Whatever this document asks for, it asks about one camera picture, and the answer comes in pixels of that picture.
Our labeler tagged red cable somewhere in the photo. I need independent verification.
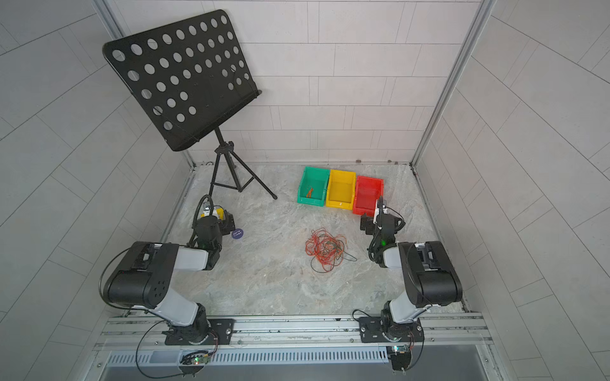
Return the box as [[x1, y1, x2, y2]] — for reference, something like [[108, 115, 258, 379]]
[[304, 227, 348, 272]]

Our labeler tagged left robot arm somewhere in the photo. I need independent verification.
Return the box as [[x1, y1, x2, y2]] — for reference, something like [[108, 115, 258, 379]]
[[98, 195, 235, 344]]

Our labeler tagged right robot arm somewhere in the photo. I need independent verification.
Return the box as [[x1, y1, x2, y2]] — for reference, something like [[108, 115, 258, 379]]
[[360, 213, 463, 342]]

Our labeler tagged purple round token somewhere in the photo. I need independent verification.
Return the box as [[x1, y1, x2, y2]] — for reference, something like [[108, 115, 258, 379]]
[[231, 229, 244, 240]]

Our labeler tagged red plastic bin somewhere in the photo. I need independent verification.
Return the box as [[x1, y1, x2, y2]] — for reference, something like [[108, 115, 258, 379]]
[[352, 176, 384, 217]]

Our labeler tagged yellow plastic bin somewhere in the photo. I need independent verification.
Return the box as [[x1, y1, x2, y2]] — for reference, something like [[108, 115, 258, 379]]
[[326, 169, 357, 211]]

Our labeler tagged green plastic bin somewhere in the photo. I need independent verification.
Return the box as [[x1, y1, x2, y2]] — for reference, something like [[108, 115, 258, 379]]
[[297, 167, 330, 206]]

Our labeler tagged left green circuit board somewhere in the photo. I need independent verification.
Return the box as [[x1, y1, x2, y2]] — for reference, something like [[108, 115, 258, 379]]
[[180, 350, 214, 366]]

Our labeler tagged green circuit board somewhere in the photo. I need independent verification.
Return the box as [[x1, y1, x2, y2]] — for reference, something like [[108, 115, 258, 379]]
[[180, 350, 214, 366], [386, 345, 412, 373]]

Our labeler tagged right green circuit board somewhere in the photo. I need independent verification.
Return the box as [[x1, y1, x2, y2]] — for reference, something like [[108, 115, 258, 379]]
[[386, 345, 412, 373]]

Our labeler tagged black perforated music stand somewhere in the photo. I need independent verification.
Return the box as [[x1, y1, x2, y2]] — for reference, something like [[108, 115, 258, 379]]
[[103, 10, 262, 192]]

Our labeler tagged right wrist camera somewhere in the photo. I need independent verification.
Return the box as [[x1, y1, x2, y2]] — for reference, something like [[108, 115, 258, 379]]
[[373, 196, 387, 224]]

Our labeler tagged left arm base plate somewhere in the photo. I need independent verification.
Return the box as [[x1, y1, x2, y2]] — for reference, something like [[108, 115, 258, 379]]
[[162, 318, 235, 345]]

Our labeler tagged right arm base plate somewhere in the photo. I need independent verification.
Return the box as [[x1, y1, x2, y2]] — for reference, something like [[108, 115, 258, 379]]
[[356, 316, 425, 344]]

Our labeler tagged aluminium mounting rail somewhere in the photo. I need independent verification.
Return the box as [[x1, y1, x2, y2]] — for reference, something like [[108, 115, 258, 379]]
[[94, 313, 492, 351]]

